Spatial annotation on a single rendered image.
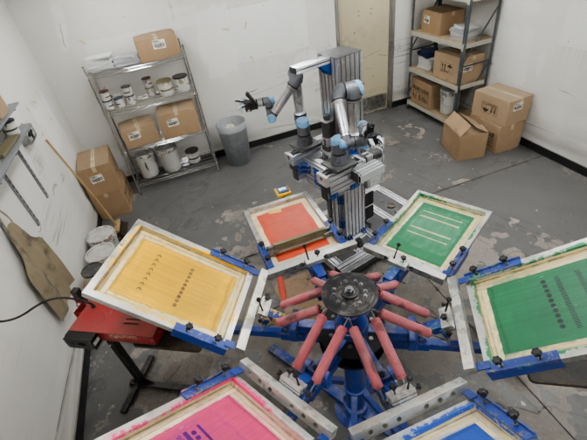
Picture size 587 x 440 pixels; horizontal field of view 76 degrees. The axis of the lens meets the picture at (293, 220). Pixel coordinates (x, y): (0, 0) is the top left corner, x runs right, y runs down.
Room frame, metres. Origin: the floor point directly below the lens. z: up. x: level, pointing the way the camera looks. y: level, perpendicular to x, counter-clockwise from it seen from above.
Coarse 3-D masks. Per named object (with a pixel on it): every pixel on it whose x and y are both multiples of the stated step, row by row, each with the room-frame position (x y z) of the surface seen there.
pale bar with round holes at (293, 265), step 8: (352, 240) 1.97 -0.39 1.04; (328, 248) 1.93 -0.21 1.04; (336, 248) 1.91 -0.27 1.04; (344, 248) 1.91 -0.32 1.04; (352, 248) 1.92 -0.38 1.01; (328, 256) 1.88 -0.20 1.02; (288, 264) 1.84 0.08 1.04; (296, 264) 1.83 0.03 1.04; (272, 272) 1.78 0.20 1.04; (280, 272) 1.79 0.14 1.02; (288, 272) 1.80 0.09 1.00
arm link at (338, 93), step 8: (336, 88) 2.67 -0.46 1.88; (344, 88) 2.65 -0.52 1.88; (336, 96) 2.63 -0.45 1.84; (344, 96) 2.65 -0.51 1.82; (336, 104) 2.61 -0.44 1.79; (336, 112) 2.58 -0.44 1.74; (344, 112) 2.56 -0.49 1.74; (344, 120) 2.51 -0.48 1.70; (344, 128) 2.48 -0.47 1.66; (344, 136) 2.44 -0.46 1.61; (344, 144) 2.40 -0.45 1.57; (352, 144) 2.40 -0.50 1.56
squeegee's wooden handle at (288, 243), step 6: (318, 228) 2.14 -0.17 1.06; (324, 228) 2.13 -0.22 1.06; (300, 234) 2.10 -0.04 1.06; (306, 234) 2.09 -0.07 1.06; (312, 234) 2.10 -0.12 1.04; (318, 234) 2.11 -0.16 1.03; (282, 240) 2.07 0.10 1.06; (288, 240) 2.06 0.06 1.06; (294, 240) 2.07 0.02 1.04; (300, 240) 2.08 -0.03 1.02; (306, 240) 2.09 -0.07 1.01; (276, 246) 2.03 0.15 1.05; (282, 246) 2.04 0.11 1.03; (288, 246) 2.05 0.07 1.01
